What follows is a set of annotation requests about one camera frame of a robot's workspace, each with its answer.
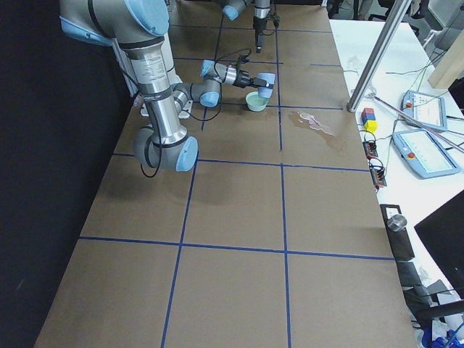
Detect black relay module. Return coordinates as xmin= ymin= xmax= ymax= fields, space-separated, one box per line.
xmin=362 ymin=140 xmax=378 ymax=159
xmin=369 ymin=164 xmax=387 ymax=189

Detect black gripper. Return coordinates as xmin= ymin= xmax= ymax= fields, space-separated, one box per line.
xmin=253 ymin=16 xmax=268 ymax=53
xmin=233 ymin=70 xmax=270 ymax=89

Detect black electronic box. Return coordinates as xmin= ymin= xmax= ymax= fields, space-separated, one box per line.
xmin=380 ymin=204 xmax=415 ymax=262

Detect long reacher grabber stick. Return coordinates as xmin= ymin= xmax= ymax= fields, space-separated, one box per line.
xmin=368 ymin=92 xmax=464 ymax=155

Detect far teach pendant tablet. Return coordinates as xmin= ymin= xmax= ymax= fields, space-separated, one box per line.
xmin=401 ymin=90 xmax=447 ymax=131

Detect near teach pendant tablet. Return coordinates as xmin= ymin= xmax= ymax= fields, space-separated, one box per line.
xmin=391 ymin=130 xmax=460 ymax=179

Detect teach pendant tablet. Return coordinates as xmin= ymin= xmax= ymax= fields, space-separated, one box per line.
xmin=391 ymin=130 xmax=460 ymax=179
xmin=401 ymin=90 xmax=447 ymax=131

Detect black monitor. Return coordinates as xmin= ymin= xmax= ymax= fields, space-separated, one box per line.
xmin=415 ymin=191 xmax=463 ymax=298

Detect aluminium frame post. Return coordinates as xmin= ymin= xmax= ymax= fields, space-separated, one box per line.
xmin=347 ymin=0 xmax=412 ymax=112

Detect blue plastic cup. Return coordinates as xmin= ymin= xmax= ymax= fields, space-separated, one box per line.
xmin=254 ymin=72 xmax=276 ymax=99

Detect red blue yellow blocks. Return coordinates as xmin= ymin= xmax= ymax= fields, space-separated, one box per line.
xmin=361 ymin=107 xmax=378 ymax=133

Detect green bowl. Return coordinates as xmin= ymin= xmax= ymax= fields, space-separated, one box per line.
xmin=245 ymin=91 xmax=268 ymax=112

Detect wooden board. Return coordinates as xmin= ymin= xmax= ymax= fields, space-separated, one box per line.
xmin=428 ymin=28 xmax=463 ymax=89

